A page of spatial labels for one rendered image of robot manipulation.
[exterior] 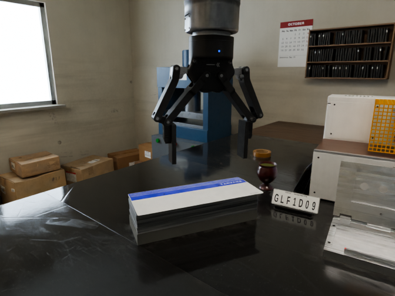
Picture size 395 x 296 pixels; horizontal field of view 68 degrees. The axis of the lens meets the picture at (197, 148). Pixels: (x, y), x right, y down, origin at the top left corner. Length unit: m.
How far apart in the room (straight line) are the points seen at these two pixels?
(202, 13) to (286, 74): 2.53
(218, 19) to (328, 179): 0.85
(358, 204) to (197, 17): 0.75
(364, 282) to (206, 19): 0.68
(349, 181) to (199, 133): 1.95
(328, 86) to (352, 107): 1.51
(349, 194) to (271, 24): 2.30
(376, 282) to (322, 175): 0.46
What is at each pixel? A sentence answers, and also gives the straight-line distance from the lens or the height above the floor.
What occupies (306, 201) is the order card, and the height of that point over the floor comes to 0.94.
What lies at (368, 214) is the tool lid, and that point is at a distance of 1.03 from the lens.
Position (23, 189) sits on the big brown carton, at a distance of 3.35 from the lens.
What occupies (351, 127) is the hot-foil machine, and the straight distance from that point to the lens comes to 1.37.
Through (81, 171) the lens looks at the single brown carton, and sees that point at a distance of 3.53.
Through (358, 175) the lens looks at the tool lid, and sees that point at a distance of 1.02.
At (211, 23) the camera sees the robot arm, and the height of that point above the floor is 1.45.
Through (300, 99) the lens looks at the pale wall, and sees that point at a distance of 2.94.
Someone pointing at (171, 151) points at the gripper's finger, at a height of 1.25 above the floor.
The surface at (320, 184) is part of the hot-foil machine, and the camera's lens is 1.20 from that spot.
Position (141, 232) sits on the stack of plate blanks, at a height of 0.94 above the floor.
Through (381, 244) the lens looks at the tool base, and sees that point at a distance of 0.98.
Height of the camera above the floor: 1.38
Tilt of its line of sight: 15 degrees down
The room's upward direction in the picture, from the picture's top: straight up
